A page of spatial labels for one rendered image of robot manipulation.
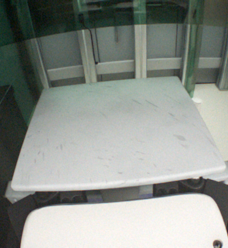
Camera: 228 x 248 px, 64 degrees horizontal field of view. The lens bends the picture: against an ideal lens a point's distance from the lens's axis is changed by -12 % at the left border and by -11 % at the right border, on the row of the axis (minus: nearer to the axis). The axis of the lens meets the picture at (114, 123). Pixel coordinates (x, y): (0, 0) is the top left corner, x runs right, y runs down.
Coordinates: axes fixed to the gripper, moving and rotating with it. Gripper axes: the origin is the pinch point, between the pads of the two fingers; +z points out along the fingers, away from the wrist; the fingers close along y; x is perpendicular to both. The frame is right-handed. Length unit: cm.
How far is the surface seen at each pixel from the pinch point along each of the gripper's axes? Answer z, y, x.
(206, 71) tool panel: 60, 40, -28
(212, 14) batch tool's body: 19.7, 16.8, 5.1
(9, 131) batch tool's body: 13.0, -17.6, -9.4
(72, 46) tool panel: 60, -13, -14
